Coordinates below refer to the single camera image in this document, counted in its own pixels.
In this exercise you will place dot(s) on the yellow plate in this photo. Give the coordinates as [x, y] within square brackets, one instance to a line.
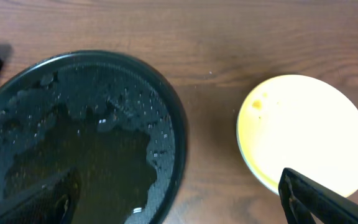
[302, 123]

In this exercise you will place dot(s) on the black round tray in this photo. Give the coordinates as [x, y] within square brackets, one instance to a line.
[112, 117]

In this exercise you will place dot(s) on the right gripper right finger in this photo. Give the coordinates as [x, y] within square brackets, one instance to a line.
[303, 199]

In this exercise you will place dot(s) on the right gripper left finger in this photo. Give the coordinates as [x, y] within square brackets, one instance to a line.
[52, 200]

